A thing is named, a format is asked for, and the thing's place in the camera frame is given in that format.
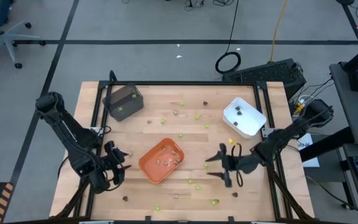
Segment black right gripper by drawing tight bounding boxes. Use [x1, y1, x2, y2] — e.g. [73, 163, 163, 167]
[205, 142, 262, 188]

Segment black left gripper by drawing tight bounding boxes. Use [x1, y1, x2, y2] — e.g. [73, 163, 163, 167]
[101, 140, 132, 188]

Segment orange plastic bin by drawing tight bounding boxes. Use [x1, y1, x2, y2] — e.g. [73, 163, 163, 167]
[138, 138, 185, 184]

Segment white plastic bin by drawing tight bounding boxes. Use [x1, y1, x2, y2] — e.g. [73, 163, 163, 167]
[222, 96, 267, 139]

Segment dark grey plastic bin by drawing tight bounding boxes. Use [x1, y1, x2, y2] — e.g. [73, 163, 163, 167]
[102, 83, 145, 122]

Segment white paper sheet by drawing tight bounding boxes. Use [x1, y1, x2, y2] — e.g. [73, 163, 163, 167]
[296, 133, 321, 169]

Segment black computer tower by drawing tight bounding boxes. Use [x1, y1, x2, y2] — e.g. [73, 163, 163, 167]
[221, 58, 307, 100]

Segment black desk support bar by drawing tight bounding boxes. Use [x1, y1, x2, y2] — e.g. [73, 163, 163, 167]
[300, 126, 356, 162]

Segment grey desk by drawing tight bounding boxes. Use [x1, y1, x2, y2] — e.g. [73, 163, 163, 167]
[328, 60, 358, 147]

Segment office chair base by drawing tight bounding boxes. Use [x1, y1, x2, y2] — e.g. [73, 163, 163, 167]
[0, 0, 47, 70]

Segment black left wrist camera cable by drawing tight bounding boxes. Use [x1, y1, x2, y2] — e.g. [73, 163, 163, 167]
[112, 155, 129, 191]

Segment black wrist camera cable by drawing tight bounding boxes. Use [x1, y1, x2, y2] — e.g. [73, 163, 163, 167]
[231, 143, 244, 188]
[112, 155, 129, 191]

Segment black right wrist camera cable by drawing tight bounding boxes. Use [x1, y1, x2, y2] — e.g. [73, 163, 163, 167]
[231, 143, 244, 188]

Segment black aluminium table frame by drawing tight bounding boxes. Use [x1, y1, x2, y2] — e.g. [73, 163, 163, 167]
[50, 70, 315, 224]

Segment black hanging cable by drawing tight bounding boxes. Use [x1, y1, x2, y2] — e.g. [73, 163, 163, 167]
[214, 0, 242, 75]

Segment long black floor cable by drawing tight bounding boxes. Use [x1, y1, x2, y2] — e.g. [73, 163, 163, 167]
[305, 174, 358, 220]

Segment black computer cables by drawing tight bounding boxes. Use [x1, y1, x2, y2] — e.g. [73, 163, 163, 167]
[290, 77, 335, 103]

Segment yellow hanging cable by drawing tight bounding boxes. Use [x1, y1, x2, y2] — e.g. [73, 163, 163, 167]
[268, 0, 289, 62]

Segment black floor cable bundle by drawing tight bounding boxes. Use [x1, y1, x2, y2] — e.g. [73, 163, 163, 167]
[183, 0, 205, 9]
[212, 0, 236, 7]

